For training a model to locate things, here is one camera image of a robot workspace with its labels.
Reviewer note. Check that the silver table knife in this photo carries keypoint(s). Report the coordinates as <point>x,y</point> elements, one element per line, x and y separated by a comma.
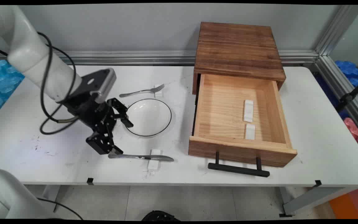
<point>129,156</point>

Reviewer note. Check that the silver fork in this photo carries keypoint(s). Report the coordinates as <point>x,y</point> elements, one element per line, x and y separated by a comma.
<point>135,92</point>

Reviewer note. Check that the orange box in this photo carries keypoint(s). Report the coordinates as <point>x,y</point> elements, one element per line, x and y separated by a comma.
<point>350,203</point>

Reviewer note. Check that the short white rest block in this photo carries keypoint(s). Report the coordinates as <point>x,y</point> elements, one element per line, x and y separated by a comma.
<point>250,132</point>

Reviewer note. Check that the white knife rest block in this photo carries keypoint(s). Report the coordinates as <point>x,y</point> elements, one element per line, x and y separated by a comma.
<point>153,165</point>

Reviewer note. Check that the dark wooden cabinet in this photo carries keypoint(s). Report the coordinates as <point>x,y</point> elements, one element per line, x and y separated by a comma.
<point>238,46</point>

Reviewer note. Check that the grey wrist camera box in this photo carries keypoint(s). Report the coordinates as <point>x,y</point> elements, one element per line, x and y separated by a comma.
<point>104,82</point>

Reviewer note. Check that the pink plastic bag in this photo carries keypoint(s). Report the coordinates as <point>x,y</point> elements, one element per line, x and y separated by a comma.
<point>353,127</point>

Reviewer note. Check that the long white rest block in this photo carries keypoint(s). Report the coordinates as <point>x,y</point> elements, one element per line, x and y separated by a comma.
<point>248,110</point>

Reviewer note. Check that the black table clip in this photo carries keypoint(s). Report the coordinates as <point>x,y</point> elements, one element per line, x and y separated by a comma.
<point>318,183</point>
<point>90,181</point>

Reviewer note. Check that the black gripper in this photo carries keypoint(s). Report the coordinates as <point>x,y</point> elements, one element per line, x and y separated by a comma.
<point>87,110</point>

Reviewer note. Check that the aluminium frame rail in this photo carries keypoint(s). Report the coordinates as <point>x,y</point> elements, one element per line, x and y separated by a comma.
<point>337,31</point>
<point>135,57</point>
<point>337,81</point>

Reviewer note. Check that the white fork rest block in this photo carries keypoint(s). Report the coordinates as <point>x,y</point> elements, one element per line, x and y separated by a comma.
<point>158,94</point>

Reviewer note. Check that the white plate with black rim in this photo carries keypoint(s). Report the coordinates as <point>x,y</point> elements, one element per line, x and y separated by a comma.
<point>148,118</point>

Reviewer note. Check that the grey table leg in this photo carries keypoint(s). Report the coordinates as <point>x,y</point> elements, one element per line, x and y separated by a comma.
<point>315,199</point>
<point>51,194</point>

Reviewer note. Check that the black tripod pole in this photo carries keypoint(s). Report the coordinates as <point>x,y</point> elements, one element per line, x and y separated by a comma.
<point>351,95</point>

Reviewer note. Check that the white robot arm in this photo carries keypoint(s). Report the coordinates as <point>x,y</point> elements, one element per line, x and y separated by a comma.
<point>26,53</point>

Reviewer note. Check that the blue plastic sheeting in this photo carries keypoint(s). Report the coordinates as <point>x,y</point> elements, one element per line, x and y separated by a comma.
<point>348,68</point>
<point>2,84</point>

